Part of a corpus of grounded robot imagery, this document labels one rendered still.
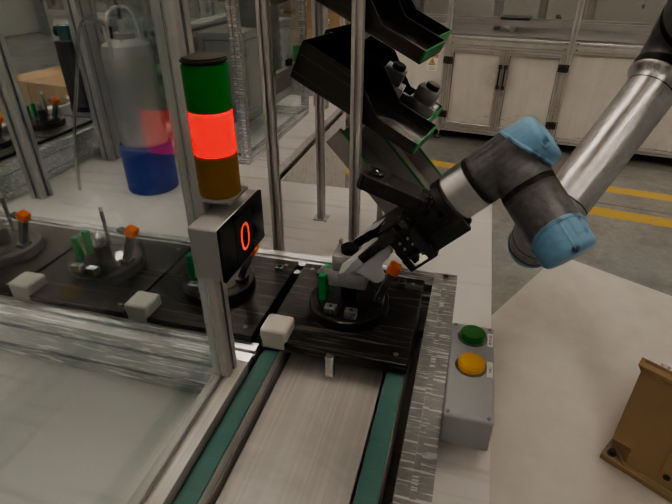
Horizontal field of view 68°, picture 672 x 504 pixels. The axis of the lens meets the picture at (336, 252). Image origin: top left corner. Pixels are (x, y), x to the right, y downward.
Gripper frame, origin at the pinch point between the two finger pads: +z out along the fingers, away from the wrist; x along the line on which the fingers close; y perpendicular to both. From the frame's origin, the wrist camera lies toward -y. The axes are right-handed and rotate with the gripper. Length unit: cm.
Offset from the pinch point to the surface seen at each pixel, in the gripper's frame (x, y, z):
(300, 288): 3.0, 0.8, 14.2
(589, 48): 387, 85, -56
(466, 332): -2.0, 21.9, -7.9
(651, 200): 301, 180, -31
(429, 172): 47.9, 8.2, -4.4
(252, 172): 79, -22, 53
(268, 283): 2.9, -3.7, 18.7
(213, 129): -21.2, -26.3, -11.7
